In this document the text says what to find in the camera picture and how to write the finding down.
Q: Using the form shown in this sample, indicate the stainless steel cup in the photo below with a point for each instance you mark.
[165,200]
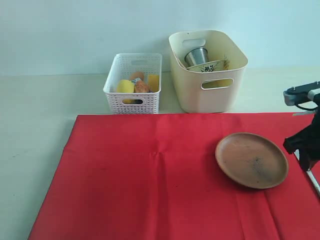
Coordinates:
[197,56]

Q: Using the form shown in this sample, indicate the brown round plate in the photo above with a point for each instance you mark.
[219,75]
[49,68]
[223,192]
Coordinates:
[251,160]

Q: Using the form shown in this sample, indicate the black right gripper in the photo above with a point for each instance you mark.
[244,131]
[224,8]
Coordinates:
[310,137]

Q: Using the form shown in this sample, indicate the yellow lemon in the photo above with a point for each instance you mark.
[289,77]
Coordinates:
[126,86]

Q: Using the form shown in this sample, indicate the yellow cheese wedge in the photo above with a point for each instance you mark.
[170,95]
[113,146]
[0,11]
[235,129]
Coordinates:
[153,82]

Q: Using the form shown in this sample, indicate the blue white milk carton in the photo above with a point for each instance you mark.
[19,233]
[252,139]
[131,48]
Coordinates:
[135,80]

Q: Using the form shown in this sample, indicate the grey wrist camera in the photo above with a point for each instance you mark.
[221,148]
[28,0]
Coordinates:
[301,94]

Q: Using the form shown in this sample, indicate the pale green bowl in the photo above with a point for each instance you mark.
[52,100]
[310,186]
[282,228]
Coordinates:
[207,67]

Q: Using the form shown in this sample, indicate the brown egg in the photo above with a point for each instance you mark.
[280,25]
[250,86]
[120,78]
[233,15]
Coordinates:
[137,74]

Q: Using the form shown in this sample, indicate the fried chicken piece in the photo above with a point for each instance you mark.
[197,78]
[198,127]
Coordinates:
[141,87]

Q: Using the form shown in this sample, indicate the cream plastic bin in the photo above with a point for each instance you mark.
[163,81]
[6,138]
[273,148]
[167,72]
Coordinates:
[210,90]

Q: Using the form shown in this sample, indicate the white perforated basket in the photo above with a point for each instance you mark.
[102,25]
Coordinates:
[123,65]

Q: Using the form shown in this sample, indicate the silver table knife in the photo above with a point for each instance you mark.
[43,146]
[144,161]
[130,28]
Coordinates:
[310,175]

